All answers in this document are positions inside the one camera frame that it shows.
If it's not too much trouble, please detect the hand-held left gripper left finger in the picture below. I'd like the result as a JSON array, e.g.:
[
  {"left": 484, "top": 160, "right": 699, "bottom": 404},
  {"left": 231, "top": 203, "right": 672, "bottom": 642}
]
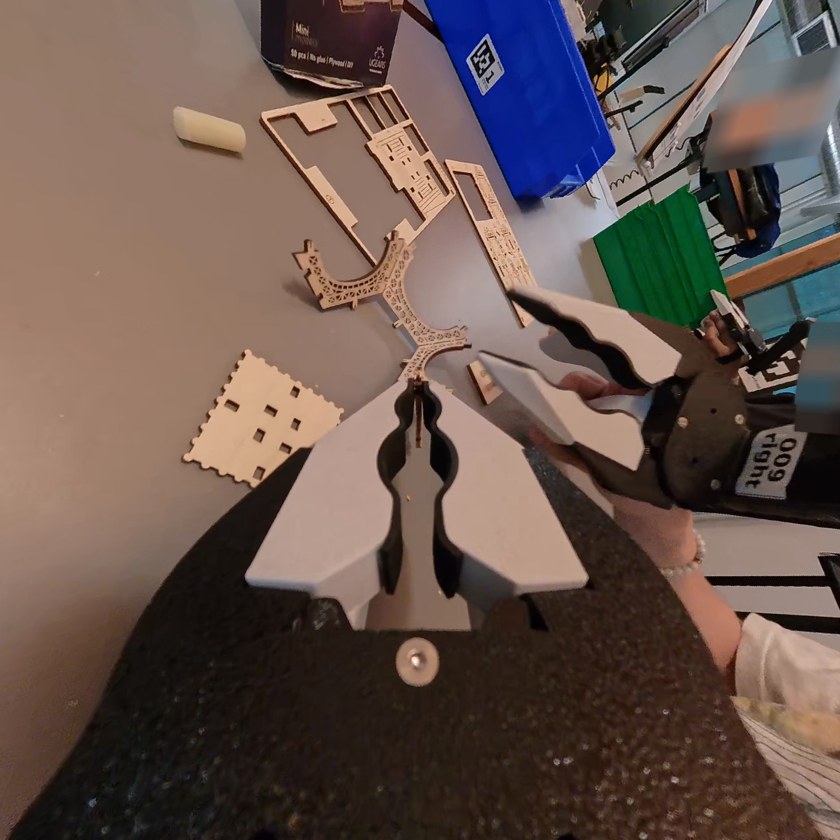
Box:
[{"left": 245, "top": 382, "right": 414, "bottom": 631}]

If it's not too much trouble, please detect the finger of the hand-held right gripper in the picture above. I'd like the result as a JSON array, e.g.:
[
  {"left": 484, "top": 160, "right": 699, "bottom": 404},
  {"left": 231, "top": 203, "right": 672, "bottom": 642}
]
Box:
[
  {"left": 507, "top": 286, "right": 685, "bottom": 389},
  {"left": 478, "top": 351, "right": 651, "bottom": 472}
]

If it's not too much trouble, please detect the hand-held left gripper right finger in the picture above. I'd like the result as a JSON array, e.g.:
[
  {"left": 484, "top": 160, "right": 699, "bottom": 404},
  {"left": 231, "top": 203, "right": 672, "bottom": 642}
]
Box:
[{"left": 423, "top": 382, "right": 590, "bottom": 631}]

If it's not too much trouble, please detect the wooden tower arch assembly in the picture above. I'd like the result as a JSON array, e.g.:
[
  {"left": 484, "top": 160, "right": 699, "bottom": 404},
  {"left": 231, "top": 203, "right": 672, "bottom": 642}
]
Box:
[{"left": 293, "top": 230, "right": 472, "bottom": 454}]

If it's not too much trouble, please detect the grey desk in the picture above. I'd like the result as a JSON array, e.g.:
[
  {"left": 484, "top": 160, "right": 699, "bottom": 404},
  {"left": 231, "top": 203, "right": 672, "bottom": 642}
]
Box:
[{"left": 0, "top": 0, "right": 624, "bottom": 837}]

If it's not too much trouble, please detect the person's right hand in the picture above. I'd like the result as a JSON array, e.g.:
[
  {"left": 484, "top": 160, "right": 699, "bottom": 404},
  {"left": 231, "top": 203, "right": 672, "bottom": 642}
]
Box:
[{"left": 525, "top": 371, "right": 700, "bottom": 572}]

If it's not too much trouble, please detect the small wooden peg plate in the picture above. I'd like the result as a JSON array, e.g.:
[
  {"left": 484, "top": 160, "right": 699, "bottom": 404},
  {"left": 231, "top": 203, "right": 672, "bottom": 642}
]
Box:
[{"left": 467, "top": 363, "right": 504, "bottom": 406}]

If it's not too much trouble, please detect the green plastic bin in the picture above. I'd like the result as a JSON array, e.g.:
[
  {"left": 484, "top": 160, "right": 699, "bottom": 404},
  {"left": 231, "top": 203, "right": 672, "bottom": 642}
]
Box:
[{"left": 592, "top": 185, "right": 729, "bottom": 329}]

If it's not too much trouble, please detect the black white marker sign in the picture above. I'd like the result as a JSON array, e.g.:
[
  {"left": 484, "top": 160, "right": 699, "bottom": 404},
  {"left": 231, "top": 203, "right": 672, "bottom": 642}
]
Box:
[{"left": 738, "top": 341, "right": 811, "bottom": 395}]

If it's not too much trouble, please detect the square wooden plate with holes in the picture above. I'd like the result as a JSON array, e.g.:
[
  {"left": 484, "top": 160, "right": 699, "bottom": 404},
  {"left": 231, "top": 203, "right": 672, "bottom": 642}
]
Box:
[{"left": 182, "top": 350, "right": 344, "bottom": 488}]

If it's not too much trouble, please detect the narrow wooden part sheet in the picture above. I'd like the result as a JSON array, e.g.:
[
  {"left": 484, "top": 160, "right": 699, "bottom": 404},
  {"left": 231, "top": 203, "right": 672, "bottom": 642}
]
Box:
[{"left": 445, "top": 159, "right": 546, "bottom": 329}]

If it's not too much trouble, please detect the blue backpack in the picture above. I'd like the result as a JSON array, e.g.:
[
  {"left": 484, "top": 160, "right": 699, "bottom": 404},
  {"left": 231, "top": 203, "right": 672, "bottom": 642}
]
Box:
[{"left": 699, "top": 164, "right": 783, "bottom": 258}]

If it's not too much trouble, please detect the blue plastic bin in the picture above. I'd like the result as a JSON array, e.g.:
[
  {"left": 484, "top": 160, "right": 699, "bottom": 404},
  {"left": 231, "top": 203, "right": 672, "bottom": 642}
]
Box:
[{"left": 423, "top": 0, "right": 616, "bottom": 206}]

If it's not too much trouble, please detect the white printed T-shirt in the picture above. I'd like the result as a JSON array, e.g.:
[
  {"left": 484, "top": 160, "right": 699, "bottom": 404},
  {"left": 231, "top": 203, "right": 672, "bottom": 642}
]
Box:
[{"left": 734, "top": 612, "right": 840, "bottom": 710}]

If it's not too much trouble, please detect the wide wooden part sheet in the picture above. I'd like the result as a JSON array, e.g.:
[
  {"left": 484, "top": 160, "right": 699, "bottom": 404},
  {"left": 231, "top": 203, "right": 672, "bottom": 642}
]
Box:
[{"left": 260, "top": 84, "right": 458, "bottom": 265}]

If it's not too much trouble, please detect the white sign board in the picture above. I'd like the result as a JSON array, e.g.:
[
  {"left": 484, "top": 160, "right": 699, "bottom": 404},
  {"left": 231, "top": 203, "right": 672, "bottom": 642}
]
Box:
[{"left": 635, "top": 0, "right": 775, "bottom": 173}]

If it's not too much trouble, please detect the pale wax stick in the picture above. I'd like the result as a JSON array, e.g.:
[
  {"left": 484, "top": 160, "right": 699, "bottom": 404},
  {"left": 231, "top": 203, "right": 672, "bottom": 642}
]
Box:
[{"left": 172, "top": 106, "right": 247, "bottom": 158}]

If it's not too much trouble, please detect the purple tower kit box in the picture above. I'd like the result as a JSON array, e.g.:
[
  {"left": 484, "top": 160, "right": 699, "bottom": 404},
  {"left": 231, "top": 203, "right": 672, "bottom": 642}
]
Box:
[{"left": 260, "top": 0, "right": 404, "bottom": 89}]

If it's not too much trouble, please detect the white bead bracelet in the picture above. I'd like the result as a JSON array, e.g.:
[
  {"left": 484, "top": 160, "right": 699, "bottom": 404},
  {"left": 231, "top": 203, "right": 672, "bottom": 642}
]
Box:
[{"left": 659, "top": 528, "right": 707, "bottom": 581}]

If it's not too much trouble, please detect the wooden post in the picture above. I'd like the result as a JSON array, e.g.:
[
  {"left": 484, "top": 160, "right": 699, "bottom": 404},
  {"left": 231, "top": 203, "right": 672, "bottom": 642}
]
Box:
[{"left": 725, "top": 233, "right": 840, "bottom": 301}]

